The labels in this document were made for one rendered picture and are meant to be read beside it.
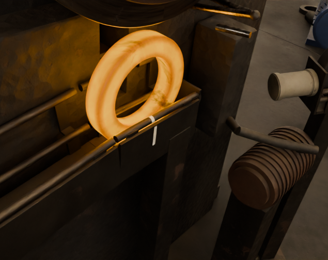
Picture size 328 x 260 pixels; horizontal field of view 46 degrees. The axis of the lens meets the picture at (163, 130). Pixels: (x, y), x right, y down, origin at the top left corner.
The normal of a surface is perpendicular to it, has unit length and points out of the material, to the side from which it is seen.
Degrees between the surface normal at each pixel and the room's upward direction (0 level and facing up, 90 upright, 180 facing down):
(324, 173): 0
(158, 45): 90
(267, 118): 0
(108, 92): 90
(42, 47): 90
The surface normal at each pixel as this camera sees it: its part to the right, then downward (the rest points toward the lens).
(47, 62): 0.73, 0.48
